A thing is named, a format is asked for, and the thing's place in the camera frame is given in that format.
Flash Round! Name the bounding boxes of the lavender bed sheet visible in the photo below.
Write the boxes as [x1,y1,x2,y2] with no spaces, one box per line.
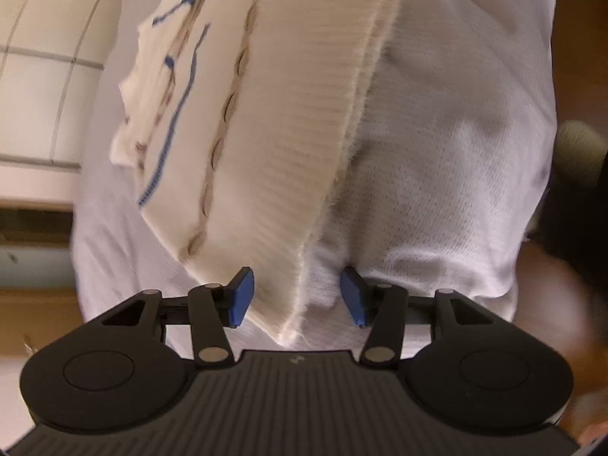
[72,0,556,352]

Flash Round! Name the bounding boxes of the cream knit sweater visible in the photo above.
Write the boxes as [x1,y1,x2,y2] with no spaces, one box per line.
[110,0,400,345]

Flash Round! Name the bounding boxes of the white wardrobe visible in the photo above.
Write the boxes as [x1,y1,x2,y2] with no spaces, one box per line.
[1,0,122,207]

